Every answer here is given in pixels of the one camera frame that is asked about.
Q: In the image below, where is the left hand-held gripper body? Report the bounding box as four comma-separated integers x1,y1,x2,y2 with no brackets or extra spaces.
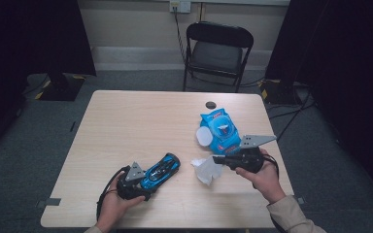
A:
116,161,152,202

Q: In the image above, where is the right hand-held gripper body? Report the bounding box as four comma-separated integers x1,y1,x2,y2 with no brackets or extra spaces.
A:
229,134,277,174

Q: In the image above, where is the white wet wipe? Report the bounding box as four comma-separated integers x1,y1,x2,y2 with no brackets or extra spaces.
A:
189,154,224,186

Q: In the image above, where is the blue toy car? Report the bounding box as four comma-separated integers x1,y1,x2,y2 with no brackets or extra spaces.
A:
139,152,182,192

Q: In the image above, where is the blue wet wipes packet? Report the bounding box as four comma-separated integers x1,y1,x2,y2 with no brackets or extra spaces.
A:
195,108,244,156

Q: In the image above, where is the person's left hand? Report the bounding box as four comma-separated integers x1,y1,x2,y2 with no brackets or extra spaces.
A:
95,171,147,232

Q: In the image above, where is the black stand base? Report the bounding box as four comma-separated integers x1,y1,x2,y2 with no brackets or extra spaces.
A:
34,72,86,102
258,79,302,105

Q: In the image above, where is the black folding chair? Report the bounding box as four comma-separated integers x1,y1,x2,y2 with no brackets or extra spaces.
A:
183,20,255,94

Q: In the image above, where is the black curtain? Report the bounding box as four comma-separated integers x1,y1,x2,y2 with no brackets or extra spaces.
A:
266,0,373,205
0,0,97,163

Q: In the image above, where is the right hand-held gripper cable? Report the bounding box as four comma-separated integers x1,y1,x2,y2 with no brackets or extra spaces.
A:
262,153,280,176

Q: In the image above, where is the black floor cable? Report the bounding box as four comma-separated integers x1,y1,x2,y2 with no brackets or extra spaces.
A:
268,90,317,144

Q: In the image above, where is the black wall socket cable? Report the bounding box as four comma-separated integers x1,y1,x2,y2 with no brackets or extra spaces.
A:
173,6,188,64

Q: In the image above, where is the white wall socket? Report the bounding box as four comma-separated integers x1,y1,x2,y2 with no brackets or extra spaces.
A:
169,0,192,14

